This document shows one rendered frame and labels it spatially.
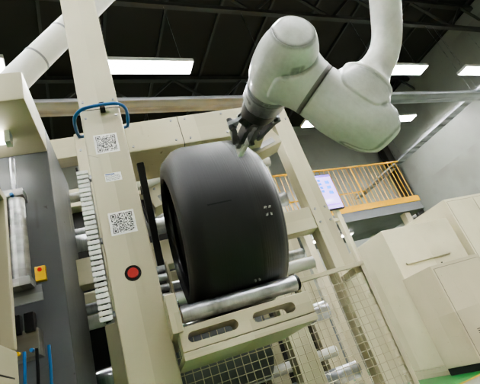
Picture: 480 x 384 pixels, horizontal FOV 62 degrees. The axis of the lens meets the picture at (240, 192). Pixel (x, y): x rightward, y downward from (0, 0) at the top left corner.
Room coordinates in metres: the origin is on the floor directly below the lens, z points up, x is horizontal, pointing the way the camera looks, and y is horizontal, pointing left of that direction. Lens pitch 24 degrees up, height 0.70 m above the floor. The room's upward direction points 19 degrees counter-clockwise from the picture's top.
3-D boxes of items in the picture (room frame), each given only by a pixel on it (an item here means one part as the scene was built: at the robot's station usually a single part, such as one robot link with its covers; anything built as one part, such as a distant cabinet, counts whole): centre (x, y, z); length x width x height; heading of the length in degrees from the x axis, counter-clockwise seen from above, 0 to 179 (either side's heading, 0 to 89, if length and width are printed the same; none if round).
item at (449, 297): (5.69, -2.21, 0.62); 0.90 x 0.56 x 1.25; 117
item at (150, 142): (1.55, 0.12, 1.71); 0.61 x 0.25 x 0.15; 108
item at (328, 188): (5.10, -1.00, 2.60); 0.60 x 0.05 x 0.55; 117
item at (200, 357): (1.23, 0.14, 0.80); 0.37 x 0.36 x 0.02; 18
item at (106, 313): (1.08, 0.45, 1.19); 0.05 x 0.04 x 0.48; 18
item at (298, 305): (1.10, 0.10, 0.83); 0.36 x 0.09 x 0.06; 108
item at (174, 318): (1.18, 0.31, 0.90); 0.40 x 0.03 x 0.10; 18
